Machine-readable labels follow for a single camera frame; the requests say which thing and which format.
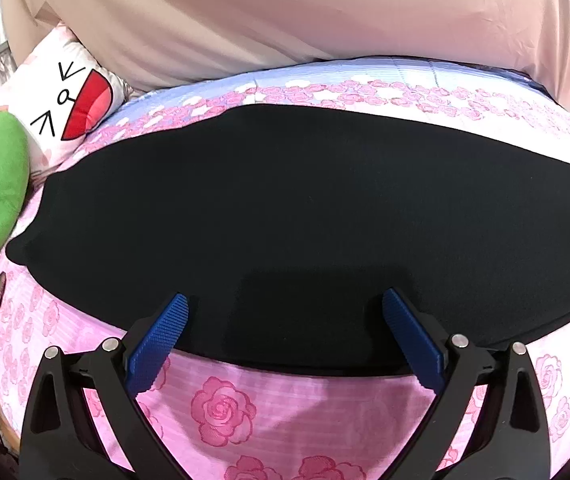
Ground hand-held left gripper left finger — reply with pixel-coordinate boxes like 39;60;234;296
19;292;201;480

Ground black pants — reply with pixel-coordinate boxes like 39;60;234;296
5;104;570;378

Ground white cartoon face pillow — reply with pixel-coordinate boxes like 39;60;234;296
0;25;133;171

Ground beige bed sheet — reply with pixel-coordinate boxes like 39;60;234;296
0;0;570;128

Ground pink rose print blanket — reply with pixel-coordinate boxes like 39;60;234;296
0;57;570;480

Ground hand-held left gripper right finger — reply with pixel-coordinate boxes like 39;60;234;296
381;287;552;480

